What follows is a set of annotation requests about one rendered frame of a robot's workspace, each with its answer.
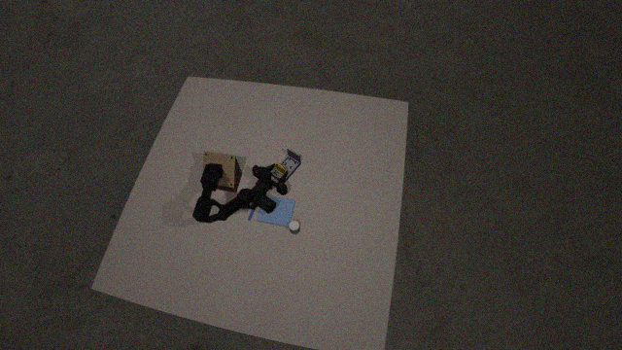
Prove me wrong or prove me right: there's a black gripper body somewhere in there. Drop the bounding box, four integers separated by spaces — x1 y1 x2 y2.
252 165 288 195

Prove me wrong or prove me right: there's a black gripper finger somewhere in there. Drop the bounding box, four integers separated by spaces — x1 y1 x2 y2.
278 171 288 183
259 163 275 171

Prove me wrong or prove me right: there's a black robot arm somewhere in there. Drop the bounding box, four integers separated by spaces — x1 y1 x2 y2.
192 163 276 224

